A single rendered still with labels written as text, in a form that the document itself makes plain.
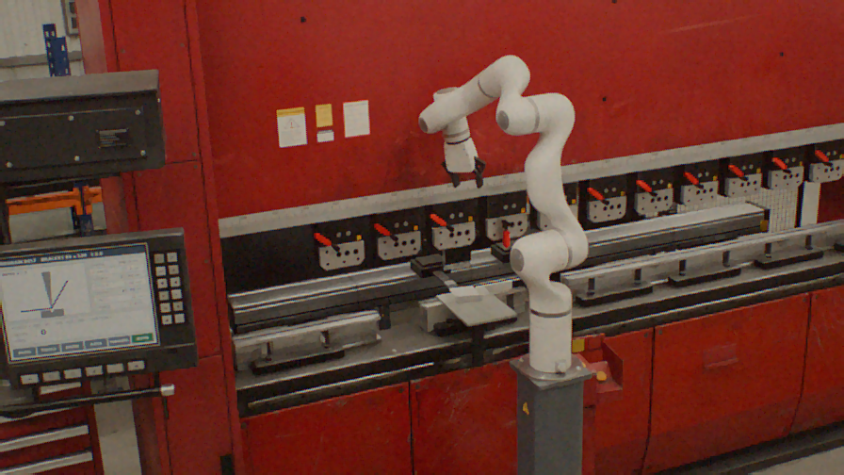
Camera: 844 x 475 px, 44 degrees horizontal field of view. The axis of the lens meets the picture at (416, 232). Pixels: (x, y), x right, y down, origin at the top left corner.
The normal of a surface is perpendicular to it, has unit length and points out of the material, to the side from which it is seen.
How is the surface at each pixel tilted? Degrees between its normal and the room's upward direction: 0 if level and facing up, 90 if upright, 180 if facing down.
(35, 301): 90
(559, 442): 90
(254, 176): 90
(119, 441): 0
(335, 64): 90
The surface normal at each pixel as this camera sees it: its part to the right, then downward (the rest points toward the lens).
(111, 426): -0.04, -0.94
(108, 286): 0.22, 0.32
